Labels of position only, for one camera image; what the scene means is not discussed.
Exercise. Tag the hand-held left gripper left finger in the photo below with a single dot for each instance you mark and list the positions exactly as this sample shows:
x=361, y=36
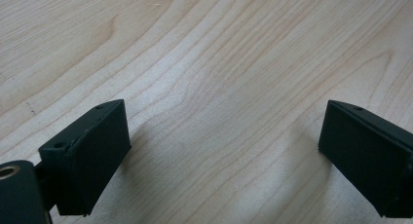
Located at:
x=87, y=159

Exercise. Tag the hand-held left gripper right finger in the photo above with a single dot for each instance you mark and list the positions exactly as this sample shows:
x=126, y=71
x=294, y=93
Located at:
x=367, y=159

